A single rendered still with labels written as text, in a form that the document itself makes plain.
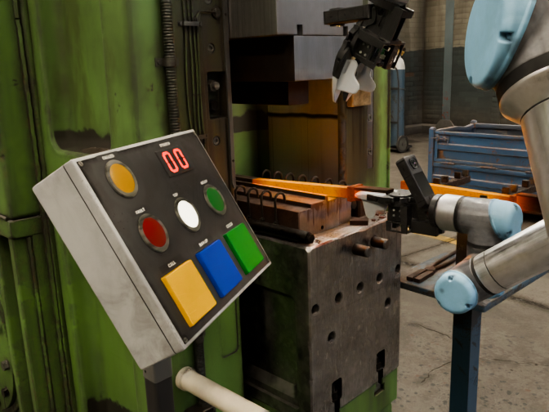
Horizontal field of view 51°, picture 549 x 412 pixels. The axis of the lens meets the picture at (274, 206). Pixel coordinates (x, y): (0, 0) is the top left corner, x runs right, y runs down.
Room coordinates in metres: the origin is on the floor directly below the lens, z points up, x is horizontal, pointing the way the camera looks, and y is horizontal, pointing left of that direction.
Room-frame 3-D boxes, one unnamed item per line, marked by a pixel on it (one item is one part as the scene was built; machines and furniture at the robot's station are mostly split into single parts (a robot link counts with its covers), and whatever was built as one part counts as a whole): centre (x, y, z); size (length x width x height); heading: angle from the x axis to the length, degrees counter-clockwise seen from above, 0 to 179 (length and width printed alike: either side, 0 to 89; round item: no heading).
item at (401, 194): (1.20, -0.30, 0.99); 0.12 x 0.08 x 0.09; 46
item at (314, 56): (1.49, 0.03, 1.32); 0.42 x 0.20 x 0.10; 46
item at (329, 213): (1.49, 0.03, 0.96); 0.42 x 0.20 x 0.09; 46
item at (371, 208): (1.26, -0.21, 0.99); 0.09 x 0.03 x 0.06; 49
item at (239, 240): (0.93, 0.06, 1.01); 0.07 x 0.05 x 0.07; 161
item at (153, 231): (0.76, 0.17, 1.09); 0.05 x 0.03 x 0.04; 136
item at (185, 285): (0.74, 0.12, 1.01); 0.07 x 0.05 x 0.07; 161
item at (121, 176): (0.77, 0.21, 1.16); 0.05 x 0.03 x 0.04; 136
